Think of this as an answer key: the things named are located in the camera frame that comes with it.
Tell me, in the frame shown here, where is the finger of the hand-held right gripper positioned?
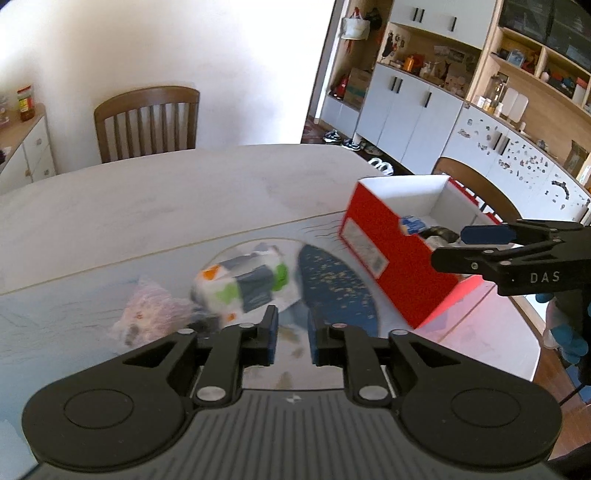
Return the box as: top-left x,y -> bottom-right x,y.
462,219 -> 585,245
431,242 -> 573,278

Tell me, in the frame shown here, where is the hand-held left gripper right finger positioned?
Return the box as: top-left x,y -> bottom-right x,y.
307,313 -> 462,403

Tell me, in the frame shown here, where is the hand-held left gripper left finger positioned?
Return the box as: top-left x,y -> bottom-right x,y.
122,305 -> 279,408

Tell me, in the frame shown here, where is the silver foil packet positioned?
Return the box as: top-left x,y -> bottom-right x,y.
425,234 -> 460,252

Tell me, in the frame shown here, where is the blue wipes packet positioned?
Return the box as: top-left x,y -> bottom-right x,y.
399,216 -> 428,237

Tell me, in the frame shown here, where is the grey white tissue pack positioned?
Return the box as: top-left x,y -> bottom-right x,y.
191,244 -> 301,324

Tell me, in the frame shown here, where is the red cardboard box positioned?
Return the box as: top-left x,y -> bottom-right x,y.
338,174 -> 502,330

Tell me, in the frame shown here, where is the clear pink-printed plastic bag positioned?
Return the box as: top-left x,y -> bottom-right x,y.
111,276 -> 197,349

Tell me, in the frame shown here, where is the white desktop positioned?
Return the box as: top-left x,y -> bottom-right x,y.
0,144 -> 541,480

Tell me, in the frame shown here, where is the person's right hand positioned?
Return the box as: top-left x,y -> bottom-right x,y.
536,292 -> 589,366

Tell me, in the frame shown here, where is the brown wooden chair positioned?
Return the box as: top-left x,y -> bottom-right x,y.
93,86 -> 201,164
434,157 -> 522,227

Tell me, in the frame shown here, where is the printed table mat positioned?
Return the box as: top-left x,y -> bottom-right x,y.
0,210 -> 541,480

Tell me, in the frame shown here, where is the white sticker-covered cabinet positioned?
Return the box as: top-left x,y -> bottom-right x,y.
441,104 -> 591,227

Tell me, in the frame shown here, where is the grey storage cabinet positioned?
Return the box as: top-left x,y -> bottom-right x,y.
321,62 -> 465,174

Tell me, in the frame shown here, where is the white upper cabinet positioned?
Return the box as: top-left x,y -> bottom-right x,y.
388,0 -> 504,49

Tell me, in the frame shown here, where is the beige tote bag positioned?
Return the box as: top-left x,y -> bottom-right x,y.
341,7 -> 370,40

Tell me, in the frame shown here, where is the white sideboard cabinet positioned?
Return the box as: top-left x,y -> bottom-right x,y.
0,104 -> 58,195

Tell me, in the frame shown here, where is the red-lid jar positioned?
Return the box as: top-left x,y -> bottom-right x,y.
17,84 -> 35,122

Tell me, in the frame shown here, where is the black cable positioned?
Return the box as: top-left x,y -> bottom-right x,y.
561,385 -> 591,407

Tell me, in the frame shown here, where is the wooden wall shelf unit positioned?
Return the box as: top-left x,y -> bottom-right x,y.
464,0 -> 591,158

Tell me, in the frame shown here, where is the black red wall decoration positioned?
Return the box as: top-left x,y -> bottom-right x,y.
381,30 -> 407,63

